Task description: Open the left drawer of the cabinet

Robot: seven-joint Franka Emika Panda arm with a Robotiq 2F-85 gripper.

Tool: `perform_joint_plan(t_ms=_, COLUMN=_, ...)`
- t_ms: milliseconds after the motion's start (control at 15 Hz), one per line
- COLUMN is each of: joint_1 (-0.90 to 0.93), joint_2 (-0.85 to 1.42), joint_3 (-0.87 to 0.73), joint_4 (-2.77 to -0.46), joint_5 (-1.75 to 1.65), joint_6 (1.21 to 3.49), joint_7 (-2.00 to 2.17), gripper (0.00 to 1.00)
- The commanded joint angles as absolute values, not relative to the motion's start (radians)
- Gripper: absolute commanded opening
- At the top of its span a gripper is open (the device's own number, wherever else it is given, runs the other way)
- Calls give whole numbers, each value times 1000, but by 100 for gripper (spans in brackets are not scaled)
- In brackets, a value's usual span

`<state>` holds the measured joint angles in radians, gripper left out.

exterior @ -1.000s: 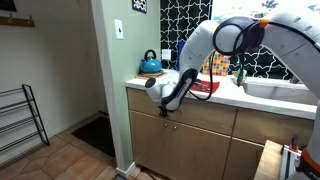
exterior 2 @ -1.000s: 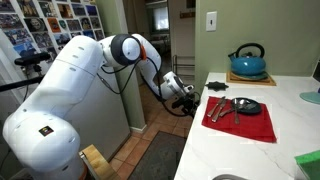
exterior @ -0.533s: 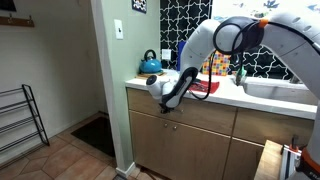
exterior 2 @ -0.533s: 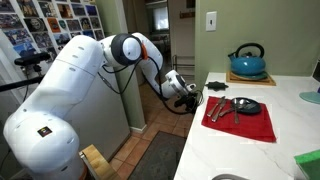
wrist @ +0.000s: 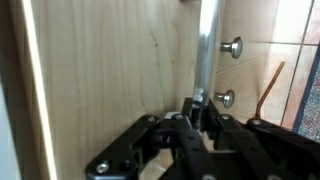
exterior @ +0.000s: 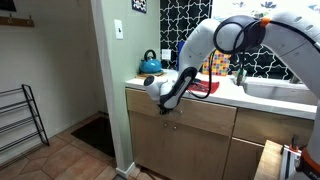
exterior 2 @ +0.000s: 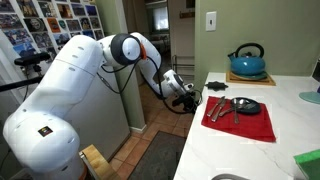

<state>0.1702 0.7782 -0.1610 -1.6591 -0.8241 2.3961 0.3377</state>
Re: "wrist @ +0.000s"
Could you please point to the silver cabinet knob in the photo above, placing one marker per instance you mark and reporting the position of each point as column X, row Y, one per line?
column 227, row 98
column 235, row 47

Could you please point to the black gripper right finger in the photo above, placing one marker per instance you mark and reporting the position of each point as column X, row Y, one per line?
column 276, row 150

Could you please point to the light wooden cabinet door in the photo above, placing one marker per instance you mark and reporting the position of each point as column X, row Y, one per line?
column 110, row 66

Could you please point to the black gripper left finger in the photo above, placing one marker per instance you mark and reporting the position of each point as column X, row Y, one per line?
column 116, row 153

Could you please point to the brown bent stick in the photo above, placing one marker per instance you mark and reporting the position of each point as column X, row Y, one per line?
column 266, row 93

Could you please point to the patterned floor rug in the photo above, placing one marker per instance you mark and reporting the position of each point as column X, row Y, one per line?
column 310, row 106

